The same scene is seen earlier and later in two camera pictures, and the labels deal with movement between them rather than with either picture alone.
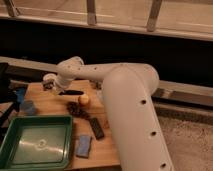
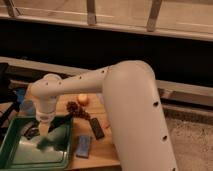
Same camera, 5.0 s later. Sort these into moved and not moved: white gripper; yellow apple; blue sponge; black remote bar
Moved: white gripper
Not moved: yellow apple; black remote bar; blue sponge
